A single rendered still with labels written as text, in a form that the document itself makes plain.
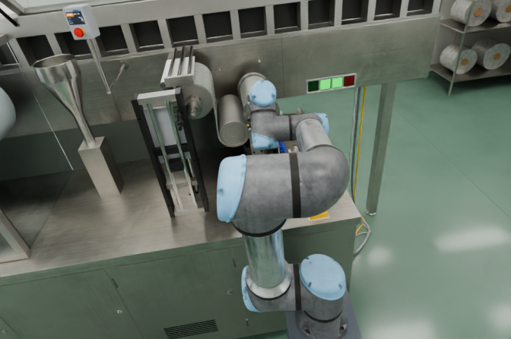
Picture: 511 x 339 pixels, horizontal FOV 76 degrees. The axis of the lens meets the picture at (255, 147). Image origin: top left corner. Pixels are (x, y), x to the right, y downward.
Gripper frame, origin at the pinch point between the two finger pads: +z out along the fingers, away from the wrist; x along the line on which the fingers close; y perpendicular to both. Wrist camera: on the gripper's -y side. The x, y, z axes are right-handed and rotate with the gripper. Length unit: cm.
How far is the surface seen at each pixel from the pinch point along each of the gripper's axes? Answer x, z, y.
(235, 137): 9.6, 8.6, -4.1
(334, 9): -42, 11, 46
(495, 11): -283, 197, 112
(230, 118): 10.2, 5.9, 3.8
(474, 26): -261, 203, 101
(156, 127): 36.0, -11.4, 1.1
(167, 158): 35.4, -2.4, -9.3
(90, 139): 69, 13, 5
